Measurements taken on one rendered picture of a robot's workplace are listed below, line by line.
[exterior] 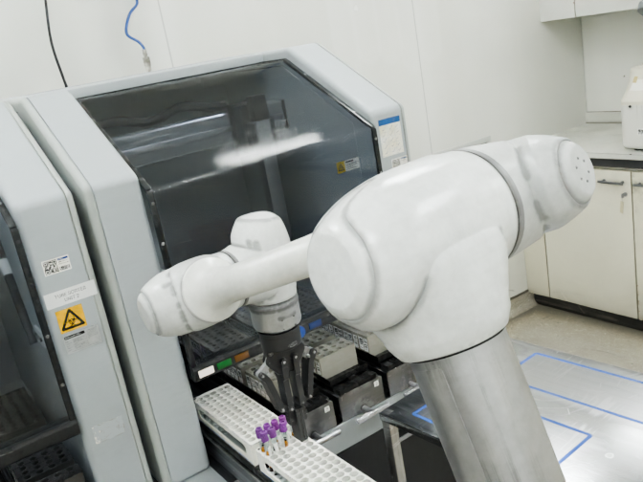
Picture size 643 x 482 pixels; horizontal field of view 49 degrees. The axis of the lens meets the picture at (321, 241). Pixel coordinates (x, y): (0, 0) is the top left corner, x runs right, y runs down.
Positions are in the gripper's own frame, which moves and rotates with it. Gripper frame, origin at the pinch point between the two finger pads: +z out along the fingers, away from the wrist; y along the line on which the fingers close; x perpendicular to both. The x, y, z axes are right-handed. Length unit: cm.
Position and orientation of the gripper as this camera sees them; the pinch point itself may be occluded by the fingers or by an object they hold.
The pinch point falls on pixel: (298, 422)
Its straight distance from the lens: 137.8
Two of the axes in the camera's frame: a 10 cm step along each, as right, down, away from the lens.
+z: 1.7, 9.4, 2.9
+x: -5.7, -1.5, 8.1
